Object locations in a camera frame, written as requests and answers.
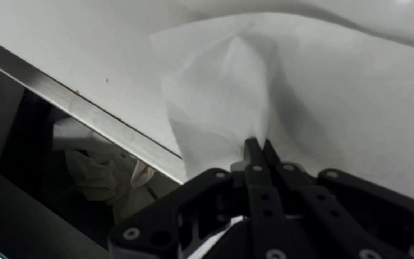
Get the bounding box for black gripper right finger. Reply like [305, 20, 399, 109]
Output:
[262, 138, 414, 259]

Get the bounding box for crumpled paper trash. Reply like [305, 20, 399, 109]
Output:
[51, 117, 172, 223]

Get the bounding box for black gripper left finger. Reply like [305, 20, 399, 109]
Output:
[108, 137, 287, 259]

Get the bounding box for steel-framed waste bin opening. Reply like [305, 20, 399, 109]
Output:
[0, 30, 190, 259]

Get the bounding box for white paper towel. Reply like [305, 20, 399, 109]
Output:
[149, 12, 414, 204]

